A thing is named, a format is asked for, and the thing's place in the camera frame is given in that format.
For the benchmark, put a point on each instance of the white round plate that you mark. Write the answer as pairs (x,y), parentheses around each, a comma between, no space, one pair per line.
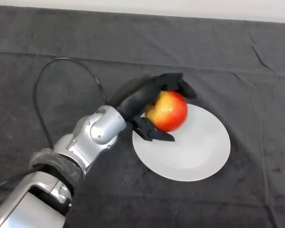
(192,154)

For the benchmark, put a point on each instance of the black table cloth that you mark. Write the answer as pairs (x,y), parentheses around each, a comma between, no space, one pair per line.
(61,35)

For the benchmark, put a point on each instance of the red yellow apple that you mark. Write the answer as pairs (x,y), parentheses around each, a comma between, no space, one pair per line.
(169,111)

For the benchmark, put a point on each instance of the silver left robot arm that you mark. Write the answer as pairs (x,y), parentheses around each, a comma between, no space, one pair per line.
(95,133)

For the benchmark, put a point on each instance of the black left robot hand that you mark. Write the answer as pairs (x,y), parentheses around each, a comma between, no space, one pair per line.
(140,97)

